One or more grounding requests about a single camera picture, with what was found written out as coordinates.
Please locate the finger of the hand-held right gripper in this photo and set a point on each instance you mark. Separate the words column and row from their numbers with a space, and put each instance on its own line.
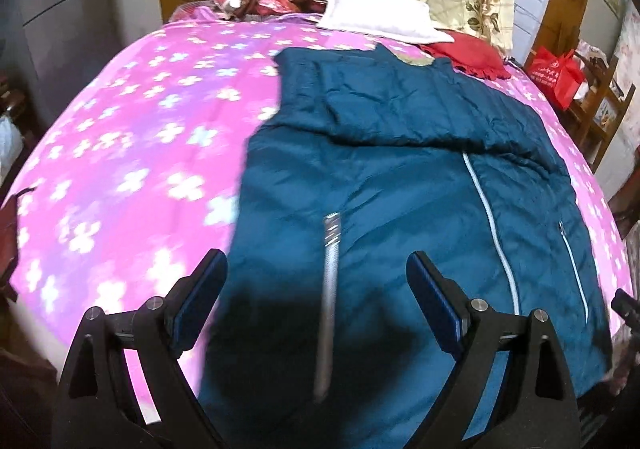
column 627, row 309

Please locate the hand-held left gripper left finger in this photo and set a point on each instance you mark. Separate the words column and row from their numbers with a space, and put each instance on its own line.
column 200, row 299

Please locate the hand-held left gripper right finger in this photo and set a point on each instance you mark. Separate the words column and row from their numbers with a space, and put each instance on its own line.
column 432, row 301

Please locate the teal puffer jacket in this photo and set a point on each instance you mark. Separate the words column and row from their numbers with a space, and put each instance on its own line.
column 400, row 189

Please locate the wooden chair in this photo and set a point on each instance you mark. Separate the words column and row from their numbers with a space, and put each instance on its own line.
column 600, row 129

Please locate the pink floral bedsheet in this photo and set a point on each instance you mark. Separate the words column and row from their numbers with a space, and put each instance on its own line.
column 125, row 129

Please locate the red shopping bag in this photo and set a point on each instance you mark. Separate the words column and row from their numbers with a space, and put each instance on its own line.
column 555, row 74

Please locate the white plastic bag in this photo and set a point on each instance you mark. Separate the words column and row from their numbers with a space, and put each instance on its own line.
column 7, row 144

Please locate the red cloth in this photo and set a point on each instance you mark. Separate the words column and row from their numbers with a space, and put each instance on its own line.
column 470, row 56

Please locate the pale floral curtain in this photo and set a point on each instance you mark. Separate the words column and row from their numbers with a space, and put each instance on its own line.
column 627, row 44

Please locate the white pillow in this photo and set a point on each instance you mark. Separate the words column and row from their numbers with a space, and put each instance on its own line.
column 380, row 14

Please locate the grey refrigerator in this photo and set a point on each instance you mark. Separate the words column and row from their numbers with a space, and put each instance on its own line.
column 75, row 19

